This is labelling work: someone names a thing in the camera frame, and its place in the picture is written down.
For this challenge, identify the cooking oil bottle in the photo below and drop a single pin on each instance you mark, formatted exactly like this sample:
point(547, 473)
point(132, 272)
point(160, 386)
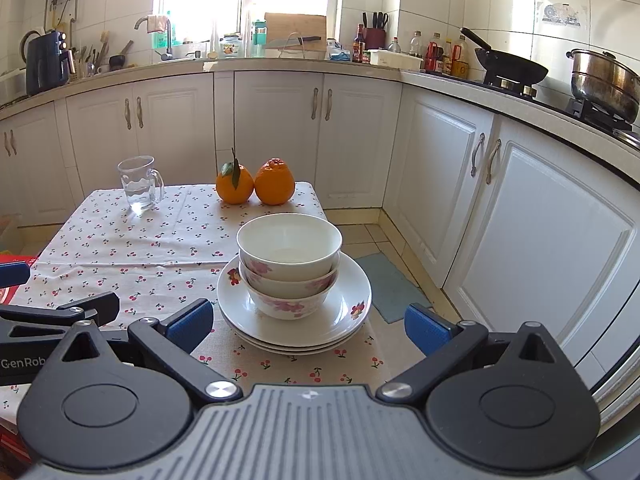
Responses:
point(460, 58)

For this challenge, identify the white plastic tray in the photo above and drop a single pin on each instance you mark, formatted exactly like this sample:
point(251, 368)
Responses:
point(395, 59)

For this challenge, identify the orange with green leaf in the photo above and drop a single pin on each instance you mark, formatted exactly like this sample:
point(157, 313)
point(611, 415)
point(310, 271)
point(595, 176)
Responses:
point(235, 185)

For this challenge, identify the grey blue floor mat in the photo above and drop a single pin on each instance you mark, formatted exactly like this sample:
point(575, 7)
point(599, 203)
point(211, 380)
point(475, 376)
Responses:
point(395, 285)

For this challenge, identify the white floral plate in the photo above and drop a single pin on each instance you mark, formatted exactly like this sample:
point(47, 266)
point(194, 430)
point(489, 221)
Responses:
point(350, 280)
point(295, 352)
point(295, 346)

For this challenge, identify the green dish soap bottle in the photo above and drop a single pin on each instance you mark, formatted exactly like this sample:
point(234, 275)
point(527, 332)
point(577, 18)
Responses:
point(169, 30)

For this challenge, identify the kitchen knife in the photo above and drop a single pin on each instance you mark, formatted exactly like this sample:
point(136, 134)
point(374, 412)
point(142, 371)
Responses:
point(295, 40)

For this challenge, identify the tall clear bottle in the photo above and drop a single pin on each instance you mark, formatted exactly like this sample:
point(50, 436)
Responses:
point(416, 43)

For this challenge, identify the dark sauce bottle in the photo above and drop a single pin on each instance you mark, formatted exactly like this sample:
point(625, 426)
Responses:
point(358, 46)

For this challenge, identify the gas stove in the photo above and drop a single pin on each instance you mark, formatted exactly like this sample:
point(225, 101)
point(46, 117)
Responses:
point(550, 99)

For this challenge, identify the red bottle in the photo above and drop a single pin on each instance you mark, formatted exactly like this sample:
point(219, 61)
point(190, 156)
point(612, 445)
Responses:
point(434, 55)

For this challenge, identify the blue white packet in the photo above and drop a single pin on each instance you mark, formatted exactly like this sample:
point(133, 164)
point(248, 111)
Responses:
point(339, 52)

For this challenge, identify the clear glass mug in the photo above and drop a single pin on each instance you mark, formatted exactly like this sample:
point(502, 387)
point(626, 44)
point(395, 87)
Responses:
point(140, 185)

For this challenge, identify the black wok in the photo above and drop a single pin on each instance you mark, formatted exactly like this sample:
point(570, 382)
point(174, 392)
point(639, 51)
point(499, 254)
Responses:
point(507, 66)

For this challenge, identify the steel cooking pot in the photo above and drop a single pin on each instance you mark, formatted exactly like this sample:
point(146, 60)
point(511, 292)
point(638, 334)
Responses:
point(602, 82)

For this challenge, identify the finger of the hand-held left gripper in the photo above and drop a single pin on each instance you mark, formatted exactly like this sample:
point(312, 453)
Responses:
point(90, 307)
point(15, 275)

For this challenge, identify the wooden cutting board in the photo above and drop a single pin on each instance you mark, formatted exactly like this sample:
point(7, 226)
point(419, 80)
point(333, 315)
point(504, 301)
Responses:
point(295, 25)

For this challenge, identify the white rice cooker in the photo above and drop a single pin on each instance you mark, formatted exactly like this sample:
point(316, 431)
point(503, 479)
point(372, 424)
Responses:
point(11, 85)

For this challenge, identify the small clear bottle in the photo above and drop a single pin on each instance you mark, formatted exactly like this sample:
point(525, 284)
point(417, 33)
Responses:
point(395, 46)

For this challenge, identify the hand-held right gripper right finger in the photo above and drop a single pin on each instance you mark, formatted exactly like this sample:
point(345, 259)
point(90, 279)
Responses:
point(425, 327)

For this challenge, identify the dark red knife block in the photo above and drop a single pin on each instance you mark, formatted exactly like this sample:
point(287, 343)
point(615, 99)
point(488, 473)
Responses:
point(375, 35)

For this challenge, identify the cherry print tablecloth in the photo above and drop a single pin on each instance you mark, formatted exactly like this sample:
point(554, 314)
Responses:
point(125, 250)

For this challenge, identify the white floral bowl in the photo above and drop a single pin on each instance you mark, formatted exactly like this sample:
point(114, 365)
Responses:
point(280, 286)
point(290, 306)
point(290, 245)

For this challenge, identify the metal kitchen faucet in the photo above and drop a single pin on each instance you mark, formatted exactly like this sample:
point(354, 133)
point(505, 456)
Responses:
point(167, 40)

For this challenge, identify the teal water bottle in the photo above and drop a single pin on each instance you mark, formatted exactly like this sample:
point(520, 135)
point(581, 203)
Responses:
point(259, 37)

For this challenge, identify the red printed box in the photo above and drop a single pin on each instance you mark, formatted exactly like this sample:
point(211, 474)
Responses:
point(20, 258)

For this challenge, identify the bumpy orange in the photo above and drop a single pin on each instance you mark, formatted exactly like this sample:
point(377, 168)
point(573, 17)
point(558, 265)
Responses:
point(274, 182)

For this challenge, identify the utensil holder with utensils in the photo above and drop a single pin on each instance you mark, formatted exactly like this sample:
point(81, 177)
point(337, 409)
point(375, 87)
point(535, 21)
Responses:
point(90, 59)

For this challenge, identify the wall sticker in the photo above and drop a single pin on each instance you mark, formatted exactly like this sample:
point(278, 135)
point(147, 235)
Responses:
point(560, 13)

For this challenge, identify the black air fryer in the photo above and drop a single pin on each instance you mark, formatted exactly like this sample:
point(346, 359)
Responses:
point(47, 62)

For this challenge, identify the glass jar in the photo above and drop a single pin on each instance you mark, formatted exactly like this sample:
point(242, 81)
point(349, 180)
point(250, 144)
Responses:
point(231, 46)

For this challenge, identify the stone kitchen countertop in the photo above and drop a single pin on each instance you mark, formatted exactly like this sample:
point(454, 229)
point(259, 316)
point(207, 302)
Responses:
point(280, 62)

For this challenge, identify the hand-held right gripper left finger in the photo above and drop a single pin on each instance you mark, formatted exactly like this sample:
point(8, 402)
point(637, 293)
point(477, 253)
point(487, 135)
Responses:
point(190, 325)

